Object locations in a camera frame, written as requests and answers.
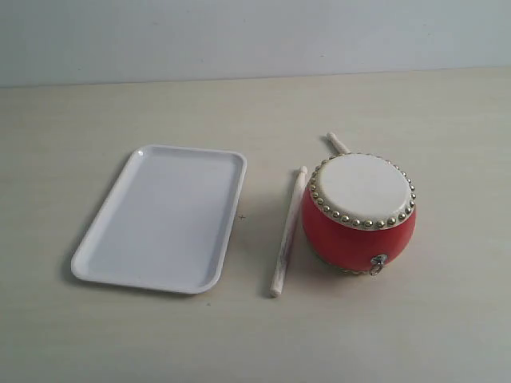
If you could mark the smudged wooden drumstick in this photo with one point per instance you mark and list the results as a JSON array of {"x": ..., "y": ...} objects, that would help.
[{"x": 282, "y": 259}]

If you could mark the small red drum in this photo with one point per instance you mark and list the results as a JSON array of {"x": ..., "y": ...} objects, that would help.
[{"x": 358, "y": 212}]

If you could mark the white rectangular plastic tray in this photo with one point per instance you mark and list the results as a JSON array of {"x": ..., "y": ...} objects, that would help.
[{"x": 166, "y": 222}]

